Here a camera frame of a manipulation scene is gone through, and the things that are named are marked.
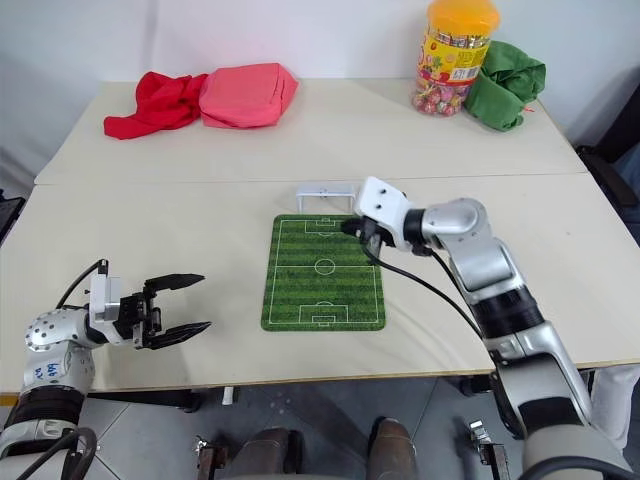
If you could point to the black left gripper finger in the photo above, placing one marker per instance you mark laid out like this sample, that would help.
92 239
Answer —
175 281
177 334

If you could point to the red cloth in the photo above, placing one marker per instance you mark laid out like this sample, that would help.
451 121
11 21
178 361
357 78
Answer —
155 107

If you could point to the green cloth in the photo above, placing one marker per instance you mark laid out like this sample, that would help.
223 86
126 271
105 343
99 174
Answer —
502 90

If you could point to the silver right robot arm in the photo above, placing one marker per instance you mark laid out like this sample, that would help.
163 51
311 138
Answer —
480 260

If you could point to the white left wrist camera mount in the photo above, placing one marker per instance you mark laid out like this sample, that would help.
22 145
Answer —
107 300

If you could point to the black object beside table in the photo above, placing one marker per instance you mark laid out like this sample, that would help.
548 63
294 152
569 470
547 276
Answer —
10 215

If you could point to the white fabric beside table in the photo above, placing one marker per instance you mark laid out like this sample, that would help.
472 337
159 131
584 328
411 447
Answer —
617 400

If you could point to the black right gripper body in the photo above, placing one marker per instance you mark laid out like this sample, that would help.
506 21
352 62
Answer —
376 234

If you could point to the pink cloth bag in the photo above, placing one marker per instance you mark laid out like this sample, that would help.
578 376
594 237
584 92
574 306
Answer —
245 97

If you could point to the green soccer field mat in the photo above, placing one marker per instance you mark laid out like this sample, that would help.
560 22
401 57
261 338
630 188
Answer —
322 290

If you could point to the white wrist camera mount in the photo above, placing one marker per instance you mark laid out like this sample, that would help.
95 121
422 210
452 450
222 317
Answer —
107 300
380 200

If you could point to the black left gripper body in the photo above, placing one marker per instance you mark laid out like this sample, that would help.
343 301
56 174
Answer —
137 315

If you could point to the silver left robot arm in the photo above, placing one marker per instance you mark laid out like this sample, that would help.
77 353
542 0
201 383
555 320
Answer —
50 335

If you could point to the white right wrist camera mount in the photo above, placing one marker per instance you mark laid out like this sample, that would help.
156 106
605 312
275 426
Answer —
380 200

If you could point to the metal bracket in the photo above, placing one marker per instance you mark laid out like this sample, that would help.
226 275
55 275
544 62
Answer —
210 457
487 450

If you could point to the small white toy goal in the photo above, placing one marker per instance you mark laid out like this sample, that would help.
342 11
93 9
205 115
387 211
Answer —
322 191

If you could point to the black chair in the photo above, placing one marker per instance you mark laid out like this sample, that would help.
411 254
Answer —
607 175

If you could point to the dark rounded shape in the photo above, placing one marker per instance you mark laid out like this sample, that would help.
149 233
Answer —
267 452
391 447

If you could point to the lollipop jar with orange lid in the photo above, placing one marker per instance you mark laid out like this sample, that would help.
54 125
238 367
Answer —
452 60

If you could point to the black table frame beam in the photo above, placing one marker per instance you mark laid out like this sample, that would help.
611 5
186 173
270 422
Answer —
145 399

